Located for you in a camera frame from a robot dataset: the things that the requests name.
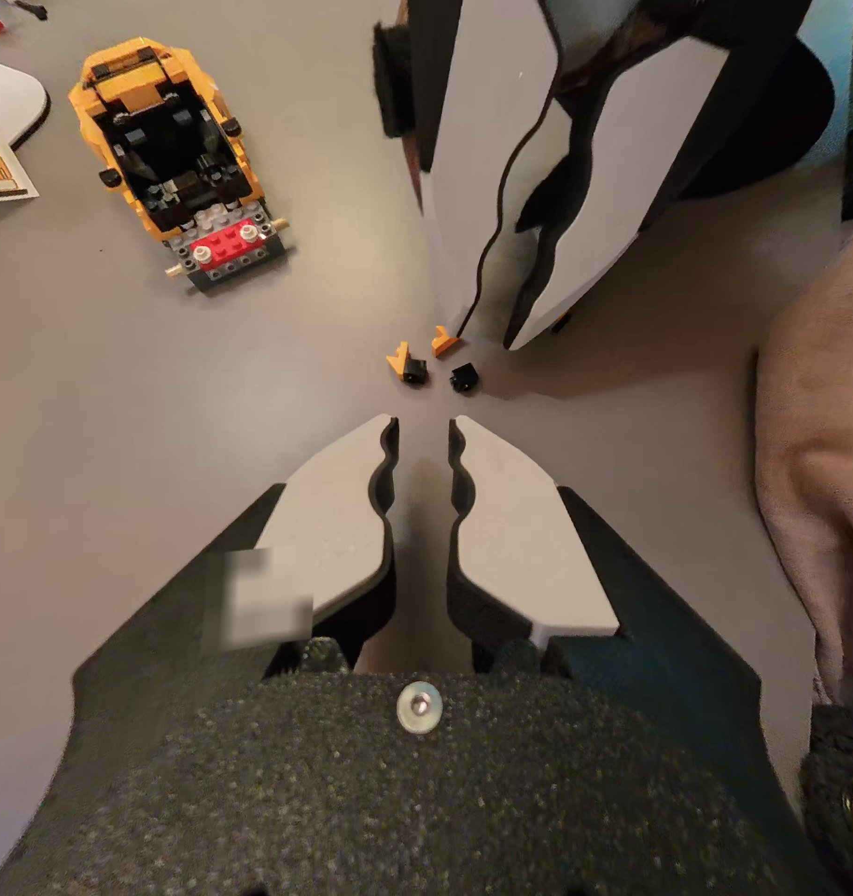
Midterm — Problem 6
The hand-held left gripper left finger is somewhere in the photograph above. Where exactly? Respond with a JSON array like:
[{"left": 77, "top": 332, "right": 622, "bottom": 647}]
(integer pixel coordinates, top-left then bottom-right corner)
[{"left": 255, "top": 413, "right": 401, "bottom": 660}]

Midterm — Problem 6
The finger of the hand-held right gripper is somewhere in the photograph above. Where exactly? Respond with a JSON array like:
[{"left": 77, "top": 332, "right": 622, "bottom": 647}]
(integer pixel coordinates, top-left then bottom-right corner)
[
  {"left": 420, "top": 0, "right": 564, "bottom": 337},
  {"left": 502, "top": 35, "right": 730, "bottom": 352}
]

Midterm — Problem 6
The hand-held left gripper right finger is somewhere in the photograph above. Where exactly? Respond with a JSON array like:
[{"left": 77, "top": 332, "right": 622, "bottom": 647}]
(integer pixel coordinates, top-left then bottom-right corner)
[{"left": 446, "top": 416, "right": 621, "bottom": 652}]

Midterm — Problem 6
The yellow lego car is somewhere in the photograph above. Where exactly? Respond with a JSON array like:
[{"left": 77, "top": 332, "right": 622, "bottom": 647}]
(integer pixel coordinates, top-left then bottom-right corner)
[{"left": 68, "top": 38, "right": 291, "bottom": 295}]

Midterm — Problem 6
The person's right hand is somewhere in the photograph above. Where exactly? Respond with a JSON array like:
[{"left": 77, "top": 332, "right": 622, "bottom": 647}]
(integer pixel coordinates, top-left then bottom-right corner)
[{"left": 402, "top": 129, "right": 427, "bottom": 214}]

